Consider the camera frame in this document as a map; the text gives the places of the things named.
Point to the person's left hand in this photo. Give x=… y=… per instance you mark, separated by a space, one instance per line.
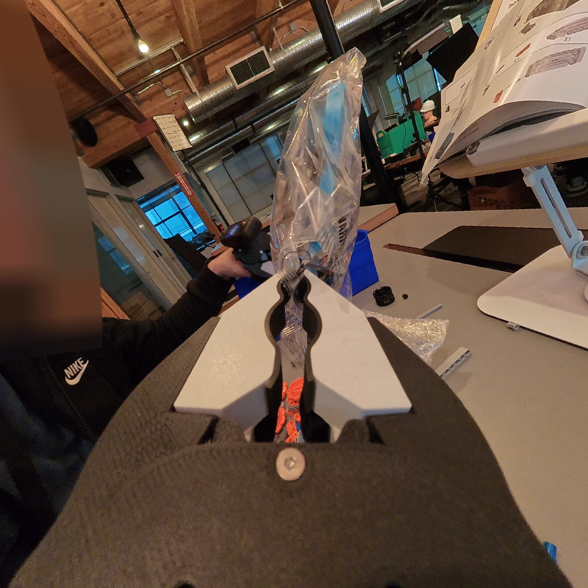
x=225 y=266

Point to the bubble wrap bag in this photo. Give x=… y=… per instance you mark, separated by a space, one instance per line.
x=409 y=330

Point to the white vent grille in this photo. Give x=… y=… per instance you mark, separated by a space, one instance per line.
x=250 y=66

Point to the blue labelled plastic bin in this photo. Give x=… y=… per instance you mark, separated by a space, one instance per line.
x=365 y=262

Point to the green plastic bin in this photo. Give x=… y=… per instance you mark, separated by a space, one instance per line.
x=395 y=138

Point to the set of orange toothed wheels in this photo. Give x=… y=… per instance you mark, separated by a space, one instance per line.
x=294 y=388

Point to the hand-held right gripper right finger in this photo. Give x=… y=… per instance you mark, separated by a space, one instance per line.
x=358 y=367

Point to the black plastic wheel rim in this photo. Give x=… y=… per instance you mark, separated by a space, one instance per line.
x=383 y=296

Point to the white and wood book stand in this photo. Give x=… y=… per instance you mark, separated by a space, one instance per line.
x=542 y=294

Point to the mannequin head with helmet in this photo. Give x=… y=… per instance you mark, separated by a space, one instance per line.
x=429 y=110

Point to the person's black jacket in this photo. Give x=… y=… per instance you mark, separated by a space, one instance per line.
x=55 y=404

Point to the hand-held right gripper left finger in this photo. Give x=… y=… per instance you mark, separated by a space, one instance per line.
x=229 y=367

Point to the black light stand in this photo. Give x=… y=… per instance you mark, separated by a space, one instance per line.
x=406 y=92

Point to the clear bag with blue parts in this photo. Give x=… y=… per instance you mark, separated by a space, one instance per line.
x=317 y=183

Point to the thin grey axle piece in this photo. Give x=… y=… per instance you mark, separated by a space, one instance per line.
x=429 y=311

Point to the pile of small building pieces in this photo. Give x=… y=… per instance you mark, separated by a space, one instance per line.
x=291 y=406

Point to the light grey long beam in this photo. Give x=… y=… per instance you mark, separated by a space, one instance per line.
x=454 y=362

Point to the silver air duct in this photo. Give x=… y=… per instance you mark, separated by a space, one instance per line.
x=216 y=94

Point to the white paper notice board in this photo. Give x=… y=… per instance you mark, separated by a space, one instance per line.
x=172 y=132

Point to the white instruction booklet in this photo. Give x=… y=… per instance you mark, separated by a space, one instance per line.
x=519 y=69

